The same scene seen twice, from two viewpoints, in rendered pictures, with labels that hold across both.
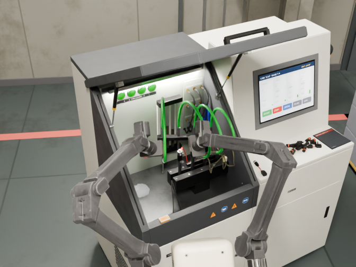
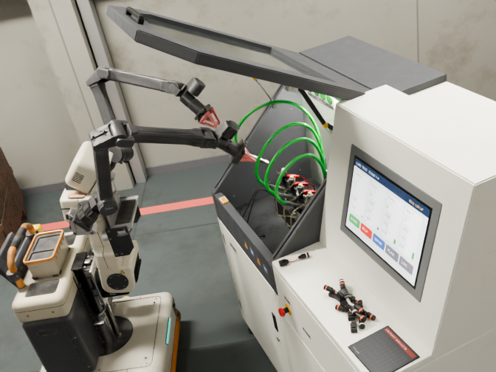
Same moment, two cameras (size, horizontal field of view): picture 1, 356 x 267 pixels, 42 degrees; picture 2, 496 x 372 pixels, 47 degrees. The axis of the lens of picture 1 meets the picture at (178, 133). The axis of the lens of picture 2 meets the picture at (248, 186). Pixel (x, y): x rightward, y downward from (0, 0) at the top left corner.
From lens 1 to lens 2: 3.09 m
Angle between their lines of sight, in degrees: 80
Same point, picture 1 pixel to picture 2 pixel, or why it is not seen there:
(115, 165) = (133, 77)
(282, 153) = (100, 132)
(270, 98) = (361, 204)
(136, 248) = not seen: hidden behind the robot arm
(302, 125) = (393, 299)
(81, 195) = not seen: hidden behind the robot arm
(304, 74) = (410, 218)
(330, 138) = (381, 348)
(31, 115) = not seen: outside the picture
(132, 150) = (158, 84)
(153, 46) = (386, 65)
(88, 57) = (346, 43)
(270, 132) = (354, 253)
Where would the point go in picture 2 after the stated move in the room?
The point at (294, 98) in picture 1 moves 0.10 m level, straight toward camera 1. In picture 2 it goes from (389, 240) to (359, 237)
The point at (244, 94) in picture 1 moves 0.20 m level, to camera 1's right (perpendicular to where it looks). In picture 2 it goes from (339, 167) to (341, 197)
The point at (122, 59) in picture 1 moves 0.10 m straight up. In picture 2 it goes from (345, 57) to (343, 35)
